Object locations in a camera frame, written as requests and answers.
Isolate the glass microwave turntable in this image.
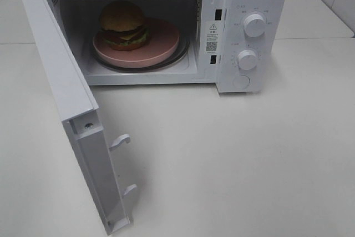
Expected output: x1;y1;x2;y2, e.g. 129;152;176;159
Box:
91;37;190;73

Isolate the pink round plate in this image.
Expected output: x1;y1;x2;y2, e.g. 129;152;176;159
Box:
93;18;180;69

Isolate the white microwave oven body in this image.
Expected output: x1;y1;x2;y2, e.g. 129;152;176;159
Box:
52;0;285;93

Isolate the burger with sesame bun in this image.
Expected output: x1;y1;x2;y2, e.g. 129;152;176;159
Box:
98;1;149;51

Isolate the upper white power knob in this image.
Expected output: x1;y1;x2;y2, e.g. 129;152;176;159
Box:
242;12;267;38

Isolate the white microwave door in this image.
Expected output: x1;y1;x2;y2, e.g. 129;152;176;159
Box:
22;0;137;235

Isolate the lower white timer knob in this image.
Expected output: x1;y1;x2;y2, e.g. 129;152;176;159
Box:
237;49;258;70

